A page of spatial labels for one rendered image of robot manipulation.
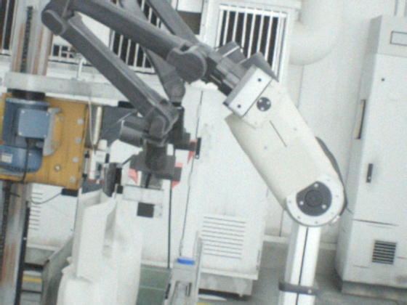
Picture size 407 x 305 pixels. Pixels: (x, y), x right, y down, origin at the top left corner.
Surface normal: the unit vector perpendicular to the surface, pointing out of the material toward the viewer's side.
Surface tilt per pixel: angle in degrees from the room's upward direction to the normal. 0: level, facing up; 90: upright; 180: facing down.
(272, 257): 90
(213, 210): 90
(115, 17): 105
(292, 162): 115
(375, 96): 90
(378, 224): 90
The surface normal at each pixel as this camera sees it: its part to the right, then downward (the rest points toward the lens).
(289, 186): 0.21, 0.50
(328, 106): -0.06, 0.04
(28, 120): 0.36, 0.10
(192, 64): -0.32, 0.32
